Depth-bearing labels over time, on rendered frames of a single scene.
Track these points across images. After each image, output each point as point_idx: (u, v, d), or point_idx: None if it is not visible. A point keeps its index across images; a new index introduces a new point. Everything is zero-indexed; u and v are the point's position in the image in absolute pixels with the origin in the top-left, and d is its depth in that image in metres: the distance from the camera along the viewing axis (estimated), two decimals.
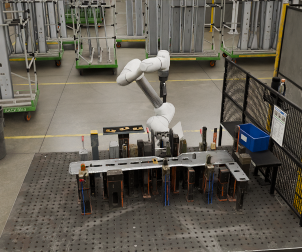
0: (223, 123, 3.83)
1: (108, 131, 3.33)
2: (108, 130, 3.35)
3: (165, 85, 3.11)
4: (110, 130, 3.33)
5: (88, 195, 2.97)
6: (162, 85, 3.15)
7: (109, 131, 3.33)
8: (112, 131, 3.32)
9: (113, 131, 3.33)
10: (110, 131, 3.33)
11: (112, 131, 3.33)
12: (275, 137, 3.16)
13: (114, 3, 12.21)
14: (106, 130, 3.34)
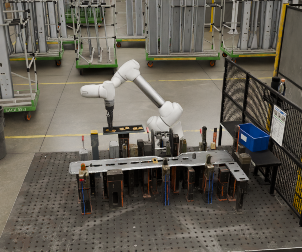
0: (223, 123, 3.83)
1: (108, 131, 3.33)
2: (108, 130, 3.35)
3: (108, 116, 3.23)
4: None
5: (88, 195, 2.97)
6: (107, 114, 3.27)
7: (109, 131, 3.33)
8: (112, 131, 3.32)
9: (113, 131, 3.33)
10: (110, 131, 3.33)
11: (112, 131, 3.33)
12: (275, 137, 3.16)
13: (114, 3, 12.21)
14: (106, 130, 3.34)
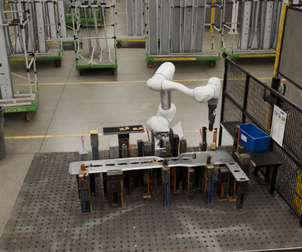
0: (223, 123, 3.83)
1: (210, 131, 3.12)
2: (208, 130, 3.14)
3: (215, 115, 3.03)
4: None
5: (88, 195, 2.97)
6: (211, 113, 3.06)
7: (211, 131, 3.12)
8: (214, 131, 3.13)
9: (214, 130, 3.14)
10: (211, 131, 3.13)
11: (213, 130, 3.14)
12: (275, 137, 3.16)
13: (114, 3, 12.21)
14: (207, 131, 3.13)
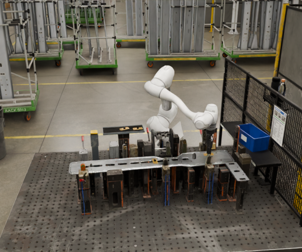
0: (223, 123, 3.83)
1: None
2: (206, 154, 3.23)
3: (212, 140, 3.11)
4: None
5: (88, 195, 2.97)
6: (209, 138, 3.14)
7: None
8: (212, 155, 3.22)
9: (212, 154, 3.22)
10: None
11: (211, 154, 3.22)
12: (275, 137, 3.16)
13: (114, 3, 12.21)
14: (205, 154, 3.22)
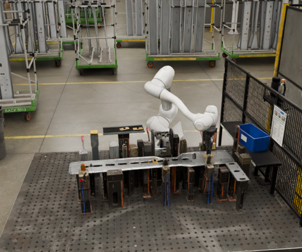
0: (223, 123, 3.83)
1: None
2: (206, 155, 3.23)
3: (212, 142, 3.12)
4: None
5: (88, 195, 2.97)
6: (208, 139, 3.15)
7: None
8: (212, 156, 3.22)
9: (212, 155, 3.23)
10: None
11: (211, 155, 3.23)
12: (275, 137, 3.16)
13: (114, 3, 12.21)
14: (205, 156, 3.22)
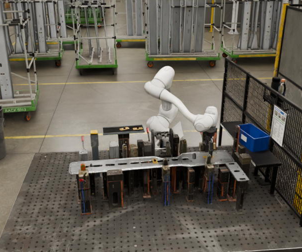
0: (223, 123, 3.83)
1: None
2: (206, 156, 3.24)
3: (213, 142, 3.11)
4: None
5: (88, 195, 2.97)
6: (209, 140, 3.15)
7: None
8: (212, 157, 3.22)
9: (212, 156, 3.23)
10: None
11: (211, 157, 3.23)
12: (275, 137, 3.16)
13: (114, 3, 12.21)
14: (205, 157, 3.23)
